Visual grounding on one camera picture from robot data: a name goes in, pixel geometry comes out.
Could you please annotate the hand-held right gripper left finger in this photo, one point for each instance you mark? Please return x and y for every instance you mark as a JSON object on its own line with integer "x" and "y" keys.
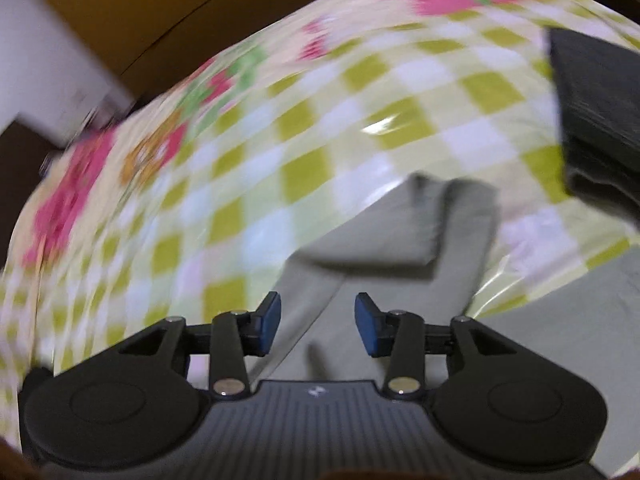
{"x": 270, "y": 321}

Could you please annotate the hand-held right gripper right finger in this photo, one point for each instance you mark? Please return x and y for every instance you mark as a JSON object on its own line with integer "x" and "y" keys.
{"x": 365, "y": 325}

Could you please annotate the grey pants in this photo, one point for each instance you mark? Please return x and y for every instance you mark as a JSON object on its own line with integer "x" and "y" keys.
{"x": 400, "y": 240}

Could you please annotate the folded black pants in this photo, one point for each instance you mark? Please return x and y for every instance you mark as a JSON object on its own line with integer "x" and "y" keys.
{"x": 600, "y": 110}

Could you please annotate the white board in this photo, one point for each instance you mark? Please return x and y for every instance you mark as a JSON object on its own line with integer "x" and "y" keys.
{"x": 45, "y": 70}

